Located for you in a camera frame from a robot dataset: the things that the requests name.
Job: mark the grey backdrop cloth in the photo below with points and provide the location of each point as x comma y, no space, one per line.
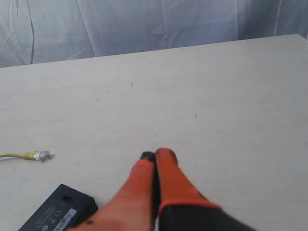
40,31

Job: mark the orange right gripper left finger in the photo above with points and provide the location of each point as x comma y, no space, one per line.
133,206

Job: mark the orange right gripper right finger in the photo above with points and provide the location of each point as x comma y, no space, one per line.
182,206

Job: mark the black network switch box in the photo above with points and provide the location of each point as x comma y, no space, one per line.
65,208

